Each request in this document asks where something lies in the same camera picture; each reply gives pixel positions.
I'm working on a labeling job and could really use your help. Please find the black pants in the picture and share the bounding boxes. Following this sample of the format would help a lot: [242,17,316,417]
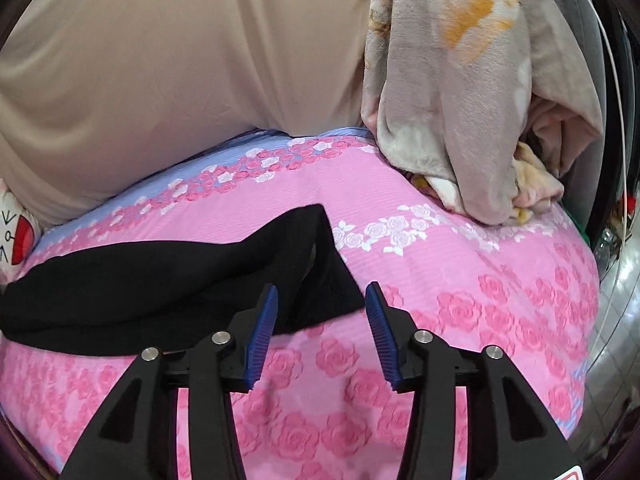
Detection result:
[1,205,363,356]

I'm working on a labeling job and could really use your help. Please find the pink rose bed sheet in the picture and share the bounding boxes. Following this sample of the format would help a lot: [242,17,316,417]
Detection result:
[29,129,599,479]

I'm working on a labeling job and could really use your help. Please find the white cat face pillow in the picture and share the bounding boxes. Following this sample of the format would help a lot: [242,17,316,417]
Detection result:
[0,181,42,288]

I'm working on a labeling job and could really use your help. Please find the grey floral fleece blanket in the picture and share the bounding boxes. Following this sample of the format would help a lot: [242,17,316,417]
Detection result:
[361,0,603,226]

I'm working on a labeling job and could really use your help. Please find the beige cushioned headboard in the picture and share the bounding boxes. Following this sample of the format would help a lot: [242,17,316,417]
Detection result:
[1,0,370,226]

